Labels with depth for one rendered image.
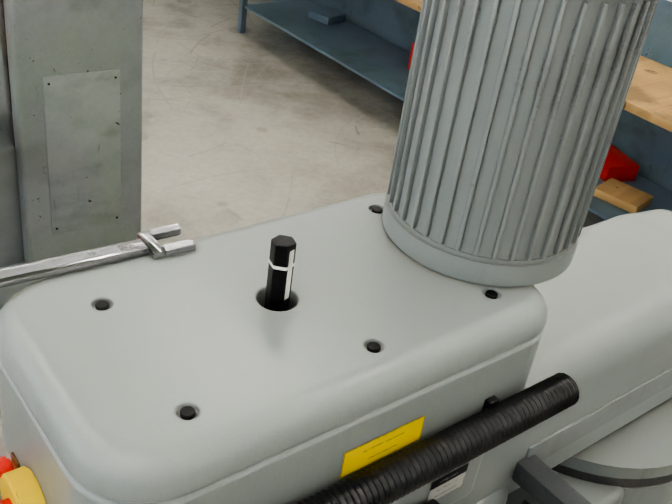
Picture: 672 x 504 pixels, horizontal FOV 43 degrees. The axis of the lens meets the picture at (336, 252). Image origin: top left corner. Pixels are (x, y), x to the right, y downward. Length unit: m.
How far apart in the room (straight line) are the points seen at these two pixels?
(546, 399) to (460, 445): 0.12
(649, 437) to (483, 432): 0.49
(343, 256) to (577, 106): 0.25
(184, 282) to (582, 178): 0.37
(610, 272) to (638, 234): 0.13
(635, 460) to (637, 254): 0.27
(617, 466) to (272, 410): 0.64
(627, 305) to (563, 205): 0.33
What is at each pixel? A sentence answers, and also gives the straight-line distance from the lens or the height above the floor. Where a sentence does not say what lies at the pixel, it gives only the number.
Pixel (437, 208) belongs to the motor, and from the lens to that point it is 0.79.
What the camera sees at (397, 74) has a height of 0.23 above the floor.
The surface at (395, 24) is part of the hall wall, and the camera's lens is 6.90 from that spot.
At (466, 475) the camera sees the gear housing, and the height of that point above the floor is 1.68.
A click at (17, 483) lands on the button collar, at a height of 1.79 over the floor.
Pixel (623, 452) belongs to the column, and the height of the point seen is 1.56.
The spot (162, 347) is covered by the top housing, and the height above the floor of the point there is 1.89.
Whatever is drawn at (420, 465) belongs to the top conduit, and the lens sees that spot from 0.74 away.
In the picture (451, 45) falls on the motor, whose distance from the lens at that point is 0.73.
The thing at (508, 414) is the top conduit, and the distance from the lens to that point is 0.80.
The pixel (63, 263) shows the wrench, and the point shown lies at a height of 1.90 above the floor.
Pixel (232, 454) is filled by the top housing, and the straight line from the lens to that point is 0.62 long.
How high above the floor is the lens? 2.32
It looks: 32 degrees down
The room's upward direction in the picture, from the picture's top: 9 degrees clockwise
